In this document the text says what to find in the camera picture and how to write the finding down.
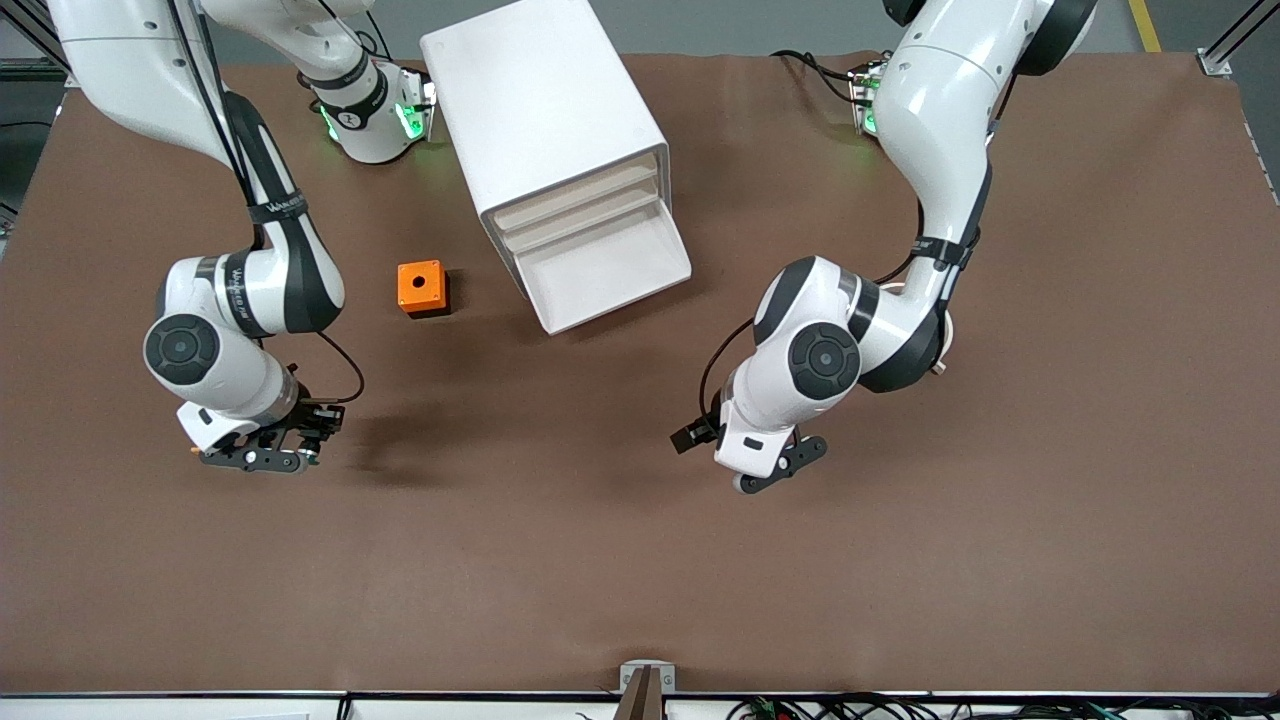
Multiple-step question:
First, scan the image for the brown table mat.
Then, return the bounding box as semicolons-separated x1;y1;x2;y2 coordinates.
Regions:
0;50;1280;696

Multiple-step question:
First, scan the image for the orange box with hole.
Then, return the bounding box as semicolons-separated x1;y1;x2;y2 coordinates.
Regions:
397;260;451;319

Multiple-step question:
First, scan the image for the white table edge rail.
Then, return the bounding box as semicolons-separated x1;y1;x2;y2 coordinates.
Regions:
0;691;1280;720

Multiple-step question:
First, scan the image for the black cable bundle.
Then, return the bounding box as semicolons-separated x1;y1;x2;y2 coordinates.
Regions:
728;694;1280;720

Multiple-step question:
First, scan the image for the grey metal table bracket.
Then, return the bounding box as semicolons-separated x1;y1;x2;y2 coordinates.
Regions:
620;660;676;694

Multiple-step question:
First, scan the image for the brown upright post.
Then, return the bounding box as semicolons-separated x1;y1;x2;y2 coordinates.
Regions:
615;666;666;720

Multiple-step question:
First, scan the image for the black arm base cable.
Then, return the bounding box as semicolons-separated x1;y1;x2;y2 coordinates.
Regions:
770;49;873;107

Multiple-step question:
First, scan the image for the aluminium frame profile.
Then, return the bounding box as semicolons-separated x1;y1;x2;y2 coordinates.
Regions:
0;0;73;87
1195;0;1280;77

